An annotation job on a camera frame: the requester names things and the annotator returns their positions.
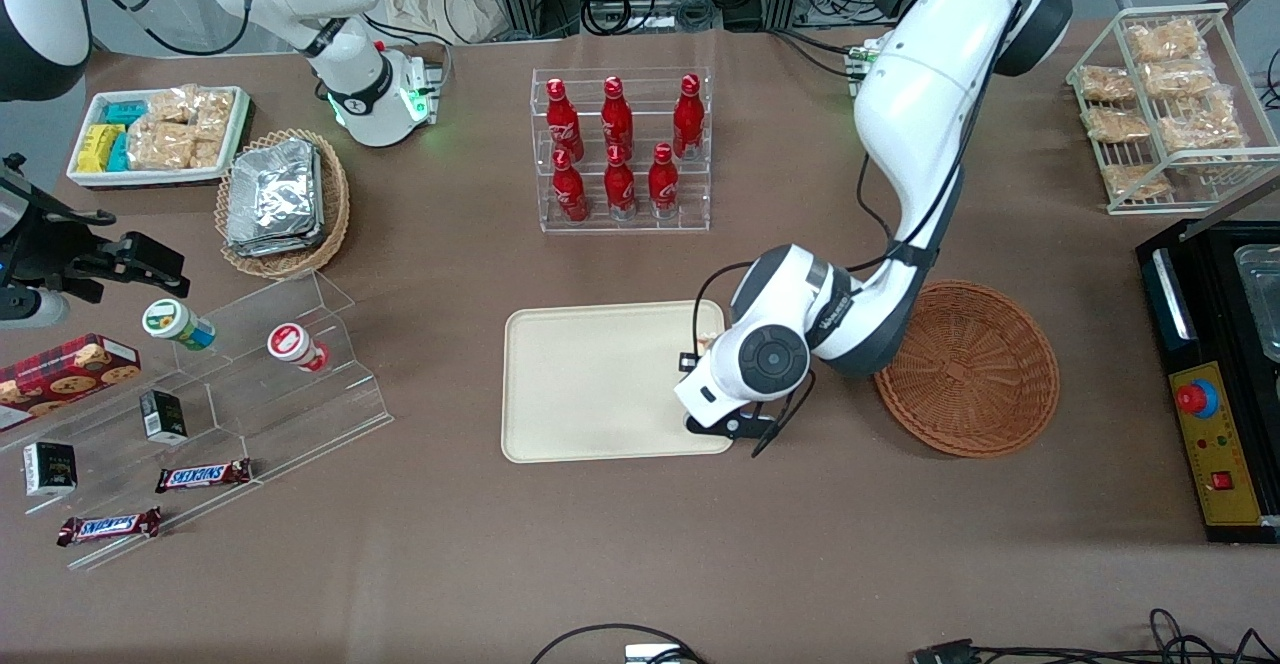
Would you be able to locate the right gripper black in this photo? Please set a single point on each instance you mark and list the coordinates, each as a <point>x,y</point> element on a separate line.
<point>62,251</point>

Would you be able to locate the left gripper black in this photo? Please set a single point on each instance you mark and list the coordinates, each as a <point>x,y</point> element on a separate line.
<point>687,361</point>

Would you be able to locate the triangular sandwich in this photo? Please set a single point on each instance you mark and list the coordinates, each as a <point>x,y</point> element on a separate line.
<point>711,340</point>

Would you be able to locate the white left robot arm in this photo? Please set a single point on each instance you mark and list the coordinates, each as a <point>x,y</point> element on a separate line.
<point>920,94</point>

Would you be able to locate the white rectangular snack tray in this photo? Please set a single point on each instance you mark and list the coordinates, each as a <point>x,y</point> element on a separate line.
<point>90,178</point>

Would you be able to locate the beige plastic tray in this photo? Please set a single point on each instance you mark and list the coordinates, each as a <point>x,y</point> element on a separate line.
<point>590,384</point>

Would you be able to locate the light tan wicker basket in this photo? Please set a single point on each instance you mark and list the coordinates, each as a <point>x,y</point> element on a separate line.
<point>335,214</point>

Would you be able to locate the brown wicker basket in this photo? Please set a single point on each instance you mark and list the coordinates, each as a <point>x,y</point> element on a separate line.
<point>980,374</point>

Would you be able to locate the green lid white cup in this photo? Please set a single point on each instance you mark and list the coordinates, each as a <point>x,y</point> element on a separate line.
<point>170,320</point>

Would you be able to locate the teal snack packet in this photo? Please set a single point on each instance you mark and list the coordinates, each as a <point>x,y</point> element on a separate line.
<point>119,152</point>
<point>125,113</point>

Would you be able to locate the yellow snack packet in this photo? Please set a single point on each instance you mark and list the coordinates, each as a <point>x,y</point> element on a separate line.
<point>95,149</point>

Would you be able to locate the clear bag of crackers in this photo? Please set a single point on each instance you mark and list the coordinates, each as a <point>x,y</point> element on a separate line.
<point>208,153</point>
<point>214,116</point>
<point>172,106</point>
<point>160,146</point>

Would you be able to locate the red tartan cookie box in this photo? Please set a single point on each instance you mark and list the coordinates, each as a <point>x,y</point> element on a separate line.
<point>60,379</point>

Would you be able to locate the small black carton box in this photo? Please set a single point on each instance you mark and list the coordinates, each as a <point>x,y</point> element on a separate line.
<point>163,417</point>
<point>50,469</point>

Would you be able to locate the silver foil packet stack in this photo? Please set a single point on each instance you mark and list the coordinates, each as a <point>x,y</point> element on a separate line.
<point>272,199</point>

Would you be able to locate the red lid white cup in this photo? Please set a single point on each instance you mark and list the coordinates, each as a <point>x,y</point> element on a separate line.
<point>290,342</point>

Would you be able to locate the Snickers chocolate bar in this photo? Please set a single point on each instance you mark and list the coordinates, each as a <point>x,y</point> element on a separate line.
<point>203,476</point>
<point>110,527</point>

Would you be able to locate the clear acrylic stepped stand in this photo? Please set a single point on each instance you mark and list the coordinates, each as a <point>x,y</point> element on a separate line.
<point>300,414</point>

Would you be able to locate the clear acrylic bottle rack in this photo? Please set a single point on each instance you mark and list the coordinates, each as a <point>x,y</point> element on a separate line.
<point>700,194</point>

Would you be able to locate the white plug adapter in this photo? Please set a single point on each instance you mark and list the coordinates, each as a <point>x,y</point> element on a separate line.
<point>650,655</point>

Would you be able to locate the red cola bottle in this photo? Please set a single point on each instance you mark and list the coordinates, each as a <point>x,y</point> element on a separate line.
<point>663,186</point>
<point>564,124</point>
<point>570,194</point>
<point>617,122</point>
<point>620,189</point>
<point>688,122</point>

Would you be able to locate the clear bag of puffed snacks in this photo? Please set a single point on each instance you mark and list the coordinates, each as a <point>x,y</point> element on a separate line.
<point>1135,182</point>
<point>1180,79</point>
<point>1205,126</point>
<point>1105,84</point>
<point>1165,41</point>
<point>1115,125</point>

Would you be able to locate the yellow emergency stop panel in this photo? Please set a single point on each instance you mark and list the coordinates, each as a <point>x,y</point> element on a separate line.
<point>1225,444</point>

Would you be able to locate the black machine housing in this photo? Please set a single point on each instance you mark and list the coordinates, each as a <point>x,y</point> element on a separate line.
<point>1240,536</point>

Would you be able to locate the clear plastic container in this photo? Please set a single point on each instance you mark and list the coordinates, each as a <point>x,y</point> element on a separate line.
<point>1265,304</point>

